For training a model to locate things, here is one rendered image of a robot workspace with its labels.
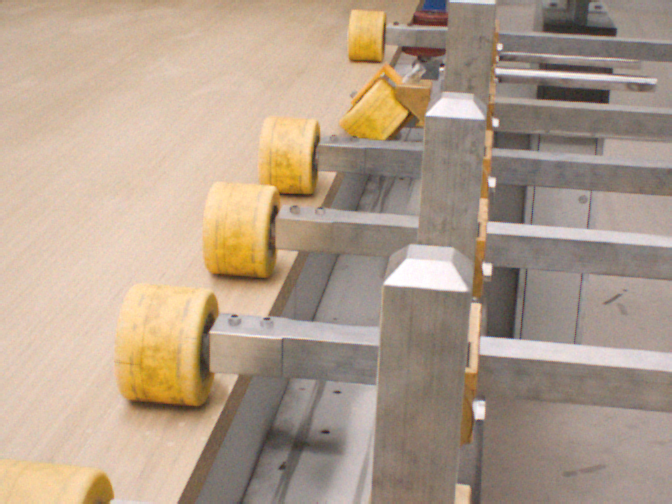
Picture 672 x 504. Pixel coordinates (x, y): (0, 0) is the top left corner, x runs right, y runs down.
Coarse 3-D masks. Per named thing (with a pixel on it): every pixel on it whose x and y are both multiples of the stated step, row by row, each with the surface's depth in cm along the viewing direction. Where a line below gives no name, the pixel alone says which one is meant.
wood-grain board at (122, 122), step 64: (64, 0) 251; (128, 0) 254; (192, 0) 257; (256, 0) 260; (320, 0) 264; (384, 0) 267; (0, 64) 190; (64, 64) 192; (128, 64) 194; (192, 64) 195; (256, 64) 197; (320, 64) 199; (0, 128) 154; (64, 128) 155; (128, 128) 157; (192, 128) 158; (256, 128) 159; (320, 128) 160; (0, 192) 130; (64, 192) 131; (128, 192) 131; (192, 192) 132; (320, 192) 134; (0, 256) 112; (64, 256) 113; (128, 256) 113; (192, 256) 114; (0, 320) 98; (64, 320) 99; (0, 384) 88; (64, 384) 88; (0, 448) 79; (64, 448) 80; (128, 448) 80; (192, 448) 80
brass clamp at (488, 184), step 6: (486, 132) 133; (492, 132) 133; (486, 138) 130; (492, 138) 131; (486, 144) 128; (486, 150) 126; (486, 156) 124; (486, 162) 123; (486, 168) 123; (486, 174) 122; (486, 180) 122; (492, 180) 123; (486, 186) 122; (492, 186) 123; (486, 192) 122; (486, 198) 124
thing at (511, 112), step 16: (432, 96) 153; (496, 112) 152; (512, 112) 151; (528, 112) 151; (544, 112) 151; (560, 112) 151; (576, 112) 150; (592, 112) 150; (608, 112) 150; (624, 112) 150; (640, 112) 149; (656, 112) 149; (544, 128) 152; (560, 128) 151; (576, 128) 151; (592, 128) 151; (608, 128) 151; (624, 128) 150; (640, 128) 150; (656, 128) 150
